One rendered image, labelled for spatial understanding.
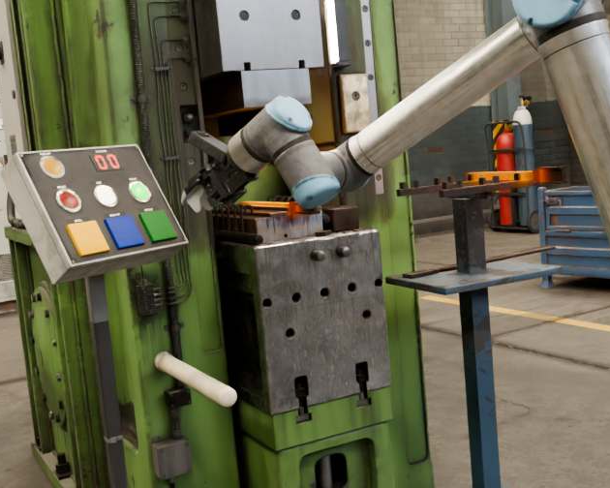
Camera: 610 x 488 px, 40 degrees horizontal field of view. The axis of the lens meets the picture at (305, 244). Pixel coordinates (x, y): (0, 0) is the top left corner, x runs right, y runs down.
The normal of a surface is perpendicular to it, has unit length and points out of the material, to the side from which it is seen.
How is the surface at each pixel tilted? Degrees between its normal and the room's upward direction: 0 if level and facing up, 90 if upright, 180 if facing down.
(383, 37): 90
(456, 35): 91
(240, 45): 90
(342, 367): 90
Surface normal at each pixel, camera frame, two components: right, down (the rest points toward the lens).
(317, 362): 0.47, 0.06
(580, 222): -0.80, 0.13
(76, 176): 0.64, -0.50
